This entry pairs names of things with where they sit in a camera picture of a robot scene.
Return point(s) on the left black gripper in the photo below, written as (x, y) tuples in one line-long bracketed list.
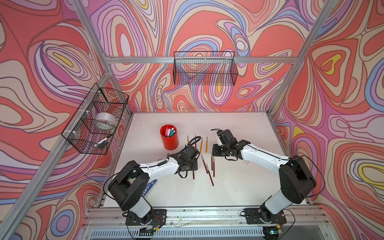
[(195, 165)]

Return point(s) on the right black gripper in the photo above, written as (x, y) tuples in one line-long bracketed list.
[(215, 151)]

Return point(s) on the red carving knife short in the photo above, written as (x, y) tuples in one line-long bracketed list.
[(204, 163)]

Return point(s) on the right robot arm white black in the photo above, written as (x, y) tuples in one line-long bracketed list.
[(296, 179)]

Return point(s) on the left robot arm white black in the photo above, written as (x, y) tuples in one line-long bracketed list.
[(128, 185)]

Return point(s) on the red pen cup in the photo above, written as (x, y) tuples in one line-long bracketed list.
[(169, 137)]

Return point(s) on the treehouse storey book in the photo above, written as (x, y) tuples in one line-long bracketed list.
[(148, 187)]

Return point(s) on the white tape roll in basket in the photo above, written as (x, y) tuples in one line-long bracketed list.
[(105, 122)]

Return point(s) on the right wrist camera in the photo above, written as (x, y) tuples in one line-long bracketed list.
[(226, 137)]

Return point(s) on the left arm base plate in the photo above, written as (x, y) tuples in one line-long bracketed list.
[(156, 218)]

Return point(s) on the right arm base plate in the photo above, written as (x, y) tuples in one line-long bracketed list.
[(259, 216)]

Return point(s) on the black wire basket back wall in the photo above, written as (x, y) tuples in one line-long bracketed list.
[(205, 68)]

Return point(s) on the black wire basket wall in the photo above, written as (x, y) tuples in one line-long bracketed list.
[(80, 132), (205, 68)]

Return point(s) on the black wire basket left wall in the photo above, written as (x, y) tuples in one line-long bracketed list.
[(80, 132)]

